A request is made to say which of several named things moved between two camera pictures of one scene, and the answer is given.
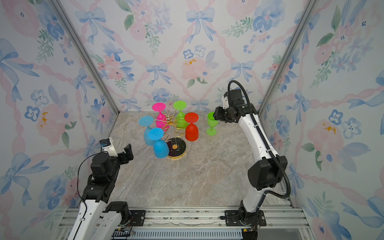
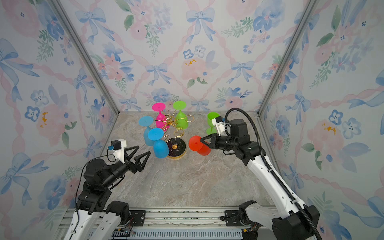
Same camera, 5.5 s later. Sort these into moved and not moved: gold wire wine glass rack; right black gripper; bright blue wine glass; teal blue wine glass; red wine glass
Moved: right black gripper; red wine glass
Not moved: gold wire wine glass rack; teal blue wine glass; bright blue wine glass
